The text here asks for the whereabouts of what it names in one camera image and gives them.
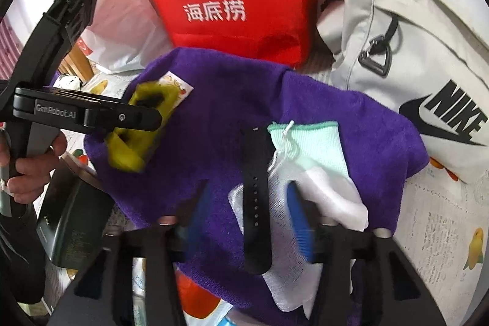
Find fruit print sachet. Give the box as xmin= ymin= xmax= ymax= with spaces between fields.
xmin=160 ymin=71 xmax=194 ymax=109

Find dark green tin box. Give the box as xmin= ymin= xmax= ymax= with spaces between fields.
xmin=36 ymin=169 xmax=114 ymax=269

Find white plastic shopping bag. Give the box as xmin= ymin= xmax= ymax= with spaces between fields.
xmin=44 ymin=0 xmax=174 ymax=74

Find yellow mesh pouch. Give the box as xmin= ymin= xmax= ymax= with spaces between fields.
xmin=105 ymin=81 xmax=180 ymax=172

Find white sock with mint cuff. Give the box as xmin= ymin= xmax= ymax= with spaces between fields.
xmin=267 ymin=121 xmax=369 ymax=233

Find grey waist bag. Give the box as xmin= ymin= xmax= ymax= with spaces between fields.
xmin=316 ymin=0 xmax=489 ymax=183

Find black strap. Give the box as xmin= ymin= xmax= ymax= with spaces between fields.
xmin=241 ymin=125 xmax=276 ymax=275

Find person's left forearm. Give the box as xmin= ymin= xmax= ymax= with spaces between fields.
xmin=0 ymin=202 xmax=46 ymax=306

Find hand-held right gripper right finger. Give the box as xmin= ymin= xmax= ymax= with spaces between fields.
xmin=285 ymin=181 xmax=448 ymax=326

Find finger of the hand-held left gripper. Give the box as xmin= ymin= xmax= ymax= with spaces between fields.
xmin=14 ymin=0 xmax=101 ymax=92
xmin=84 ymin=105 xmax=163 ymax=133

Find white mesh bag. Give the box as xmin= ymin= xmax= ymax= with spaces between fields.
xmin=228 ymin=148 xmax=325 ymax=313

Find purple towel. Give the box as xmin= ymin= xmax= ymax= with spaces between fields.
xmin=49 ymin=46 xmax=428 ymax=326

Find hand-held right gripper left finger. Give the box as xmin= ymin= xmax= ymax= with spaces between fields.
xmin=48 ymin=179 xmax=216 ymax=326

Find person's left hand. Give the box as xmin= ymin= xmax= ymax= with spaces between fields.
xmin=0 ymin=130 xmax=68 ymax=205

